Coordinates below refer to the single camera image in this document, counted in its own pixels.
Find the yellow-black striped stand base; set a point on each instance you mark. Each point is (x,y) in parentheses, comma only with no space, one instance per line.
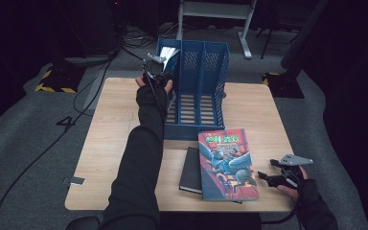
(59,81)
(284,86)

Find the grey tape strip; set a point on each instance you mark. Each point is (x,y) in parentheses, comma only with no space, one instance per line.
(75,181)

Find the black hardcover book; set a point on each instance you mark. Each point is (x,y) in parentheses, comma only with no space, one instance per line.
(191,169)

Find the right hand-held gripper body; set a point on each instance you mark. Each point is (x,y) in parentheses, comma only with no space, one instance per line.
(292,174)

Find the dark slanted stand pole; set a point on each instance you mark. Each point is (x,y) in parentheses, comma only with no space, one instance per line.
(303,32)

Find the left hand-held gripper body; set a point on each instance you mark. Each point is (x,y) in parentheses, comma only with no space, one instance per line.
(155,72)

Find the blue plastic file rack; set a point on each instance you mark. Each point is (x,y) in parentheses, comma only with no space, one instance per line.
(201,89)

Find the blue landscape cover book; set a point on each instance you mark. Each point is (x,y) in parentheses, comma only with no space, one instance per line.
(168,53)

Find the white metal table frame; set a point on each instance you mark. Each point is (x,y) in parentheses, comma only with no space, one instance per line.
(215,11)

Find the person's right hand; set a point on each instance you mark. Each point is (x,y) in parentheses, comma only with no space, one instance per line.
(308,191)

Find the person's left hand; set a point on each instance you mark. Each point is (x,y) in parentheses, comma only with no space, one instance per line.
(151,96)

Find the red winged creature book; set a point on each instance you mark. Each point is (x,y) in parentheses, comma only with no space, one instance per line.
(226,166)

